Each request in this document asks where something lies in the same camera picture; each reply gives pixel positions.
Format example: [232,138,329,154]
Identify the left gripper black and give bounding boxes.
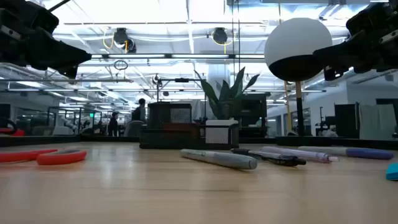
[0,0,93,79]

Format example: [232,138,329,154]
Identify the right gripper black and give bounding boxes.
[313,0,398,82]

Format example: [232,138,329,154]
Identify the grey marker with purple cap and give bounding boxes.
[297,146,394,161]

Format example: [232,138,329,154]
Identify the red handled scissors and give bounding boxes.
[0,147,88,166]

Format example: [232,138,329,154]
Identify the black ballpoint pen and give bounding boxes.
[230,147,307,167]

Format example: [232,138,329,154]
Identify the blue sticky note pad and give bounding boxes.
[386,162,398,181]

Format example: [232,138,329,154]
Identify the black mesh desk organizer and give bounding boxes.
[139,101,239,150]

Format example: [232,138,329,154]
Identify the grey marker pen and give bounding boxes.
[180,148,258,170]

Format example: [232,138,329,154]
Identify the blue and grey office chair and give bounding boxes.
[123,120,146,138]

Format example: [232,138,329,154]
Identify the white globe lamp black base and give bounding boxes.
[264,17,333,147]

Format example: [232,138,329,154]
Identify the black cabinet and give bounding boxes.
[241,92,269,138]
[334,102,361,139]

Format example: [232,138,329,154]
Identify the white screen panel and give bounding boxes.
[359,104,398,141]

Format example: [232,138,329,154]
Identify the person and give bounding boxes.
[108,111,120,137]
[131,98,147,123]

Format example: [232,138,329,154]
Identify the red cart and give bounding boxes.
[0,117,25,137]

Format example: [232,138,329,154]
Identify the snake plant in white pot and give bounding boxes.
[194,67,261,146]

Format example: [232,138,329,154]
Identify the black ceiling cord reel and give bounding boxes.
[212,27,229,45]
[113,27,137,54]

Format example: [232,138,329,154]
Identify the yellow hanging cable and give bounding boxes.
[284,80,294,134]

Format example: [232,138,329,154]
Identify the black metal table frame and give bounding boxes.
[0,134,398,151]

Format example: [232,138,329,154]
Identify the black hanging cable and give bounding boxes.
[231,0,241,75]

